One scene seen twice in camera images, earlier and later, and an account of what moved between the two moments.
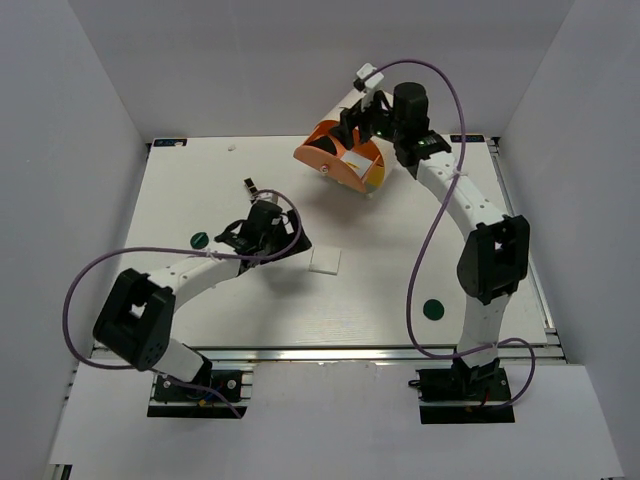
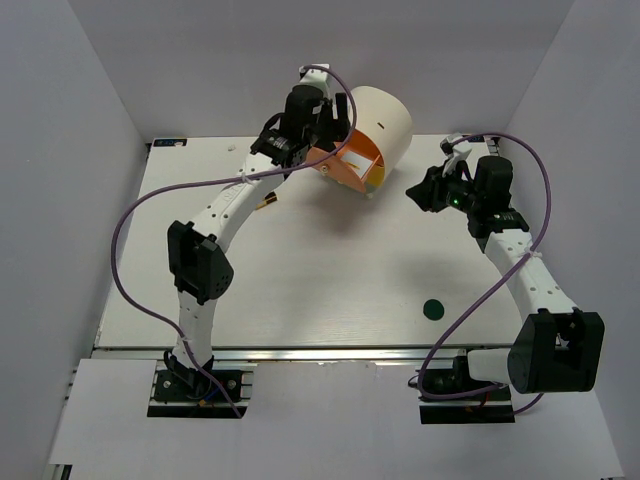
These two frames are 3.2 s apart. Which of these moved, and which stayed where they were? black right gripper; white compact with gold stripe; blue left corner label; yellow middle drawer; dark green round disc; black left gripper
Moved: black left gripper; black right gripper
Stayed: dark green round disc; white compact with gold stripe; yellow middle drawer; blue left corner label
